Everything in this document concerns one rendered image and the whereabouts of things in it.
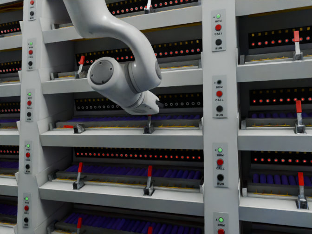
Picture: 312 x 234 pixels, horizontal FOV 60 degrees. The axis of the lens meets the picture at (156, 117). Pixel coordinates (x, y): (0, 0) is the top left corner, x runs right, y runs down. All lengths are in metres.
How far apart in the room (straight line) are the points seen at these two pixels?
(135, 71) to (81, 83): 0.40
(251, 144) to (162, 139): 0.26
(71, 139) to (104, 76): 0.43
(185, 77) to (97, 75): 0.31
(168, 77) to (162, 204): 0.39
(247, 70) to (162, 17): 0.31
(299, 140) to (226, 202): 0.26
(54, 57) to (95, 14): 0.56
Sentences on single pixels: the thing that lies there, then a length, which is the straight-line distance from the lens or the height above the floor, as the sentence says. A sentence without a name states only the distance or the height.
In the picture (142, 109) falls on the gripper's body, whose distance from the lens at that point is 0.78.
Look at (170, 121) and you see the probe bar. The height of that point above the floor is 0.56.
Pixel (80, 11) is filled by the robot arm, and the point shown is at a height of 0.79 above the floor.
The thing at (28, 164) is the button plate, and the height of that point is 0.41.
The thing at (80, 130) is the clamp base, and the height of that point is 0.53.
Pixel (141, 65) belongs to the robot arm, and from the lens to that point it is 0.62.
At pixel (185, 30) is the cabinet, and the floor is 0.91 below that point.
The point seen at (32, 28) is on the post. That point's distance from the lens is 1.19.
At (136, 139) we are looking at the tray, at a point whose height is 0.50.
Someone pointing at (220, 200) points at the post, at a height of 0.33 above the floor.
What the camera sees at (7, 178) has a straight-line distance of 1.28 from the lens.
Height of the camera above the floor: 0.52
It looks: 3 degrees up
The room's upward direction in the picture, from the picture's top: straight up
